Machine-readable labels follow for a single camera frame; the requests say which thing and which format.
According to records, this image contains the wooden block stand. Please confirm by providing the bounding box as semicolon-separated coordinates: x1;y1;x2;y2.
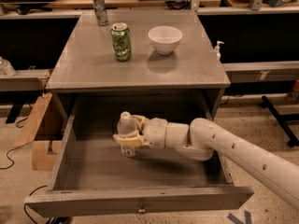
14;93;64;171

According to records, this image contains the open grey top drawer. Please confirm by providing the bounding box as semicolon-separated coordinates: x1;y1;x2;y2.
25;91;253;217

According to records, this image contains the silver slim can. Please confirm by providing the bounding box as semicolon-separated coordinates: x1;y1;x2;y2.
93;0;108;26

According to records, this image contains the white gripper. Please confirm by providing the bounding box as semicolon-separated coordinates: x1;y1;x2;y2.
113;115;168;148

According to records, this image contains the green soda can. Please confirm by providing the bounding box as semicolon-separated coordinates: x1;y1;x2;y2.
110;22;131;62

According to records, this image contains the black floor cable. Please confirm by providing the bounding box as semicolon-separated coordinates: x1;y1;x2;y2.
0;117;34;171

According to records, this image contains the clear plastic water bottle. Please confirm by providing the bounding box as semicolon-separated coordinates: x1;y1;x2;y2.
117;111;138;158

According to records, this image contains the black stand leg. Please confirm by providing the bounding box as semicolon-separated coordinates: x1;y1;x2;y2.
261;95;299;147

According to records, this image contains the metal drawer knob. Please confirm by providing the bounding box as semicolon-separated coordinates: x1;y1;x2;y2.
137;203;147;215

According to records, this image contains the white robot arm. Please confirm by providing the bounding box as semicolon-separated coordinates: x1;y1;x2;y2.
113;112;299;210

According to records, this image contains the grey wooden cabinet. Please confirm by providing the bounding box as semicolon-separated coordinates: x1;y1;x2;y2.
47;9;230;117

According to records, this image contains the white ceramic bowl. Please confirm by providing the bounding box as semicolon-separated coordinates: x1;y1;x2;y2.
148;26;183;55

